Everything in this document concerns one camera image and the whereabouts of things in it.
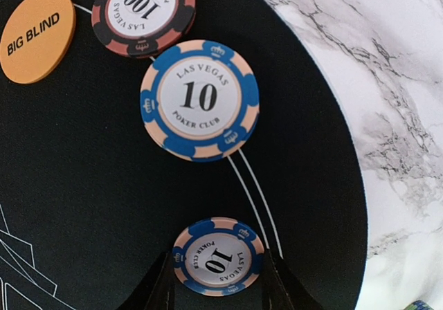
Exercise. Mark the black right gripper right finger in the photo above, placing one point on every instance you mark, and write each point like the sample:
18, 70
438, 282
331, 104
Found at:
280, 287

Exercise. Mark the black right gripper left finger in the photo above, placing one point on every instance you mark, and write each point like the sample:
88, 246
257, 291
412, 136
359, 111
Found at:
156, 289

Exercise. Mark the white red poker chip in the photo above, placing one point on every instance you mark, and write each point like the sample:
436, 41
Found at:
141, 28

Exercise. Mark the orange big blind button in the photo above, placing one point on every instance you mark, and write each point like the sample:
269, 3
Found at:
35, 39

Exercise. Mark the round black poker mat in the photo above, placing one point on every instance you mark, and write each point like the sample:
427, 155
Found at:
89, 201

